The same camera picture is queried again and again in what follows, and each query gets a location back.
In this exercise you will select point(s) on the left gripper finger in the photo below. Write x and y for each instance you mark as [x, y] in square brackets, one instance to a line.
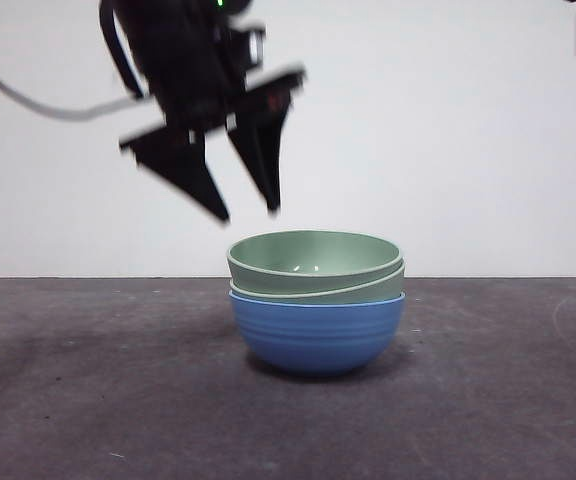
[183, 165]
[263, 145]

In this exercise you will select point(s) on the green ribbed bowl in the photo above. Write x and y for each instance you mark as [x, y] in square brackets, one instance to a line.
[383, 290]
[313, 255]

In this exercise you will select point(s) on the blue ribbed bowl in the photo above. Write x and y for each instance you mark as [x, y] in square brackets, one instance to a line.
[318, 335]

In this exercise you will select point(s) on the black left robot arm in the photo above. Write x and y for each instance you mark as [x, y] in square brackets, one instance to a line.
[183, 60]

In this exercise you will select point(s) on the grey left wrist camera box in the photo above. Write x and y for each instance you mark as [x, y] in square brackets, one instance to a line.
[255, 45]

